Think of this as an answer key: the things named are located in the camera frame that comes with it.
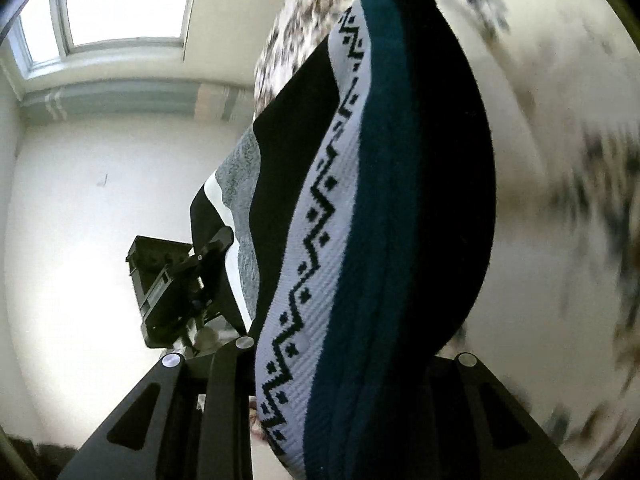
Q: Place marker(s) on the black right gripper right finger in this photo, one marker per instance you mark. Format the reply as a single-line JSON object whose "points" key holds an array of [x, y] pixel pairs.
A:
{"points": [[476, 429]]}

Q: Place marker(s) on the black knit patterned sweater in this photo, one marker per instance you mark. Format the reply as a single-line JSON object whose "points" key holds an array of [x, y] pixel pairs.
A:
{"points": [[362, 200]]}

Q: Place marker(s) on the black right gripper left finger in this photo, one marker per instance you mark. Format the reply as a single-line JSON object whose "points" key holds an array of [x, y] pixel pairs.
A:
{"points": [[185, 419]]}

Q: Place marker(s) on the floral brown blue blanket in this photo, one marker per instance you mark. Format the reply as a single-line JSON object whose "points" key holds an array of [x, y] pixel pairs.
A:
{"points": [[556, 319]]}

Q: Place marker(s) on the white framed window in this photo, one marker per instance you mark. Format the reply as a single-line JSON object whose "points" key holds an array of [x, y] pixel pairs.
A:
{"points": [[48, 33]]}

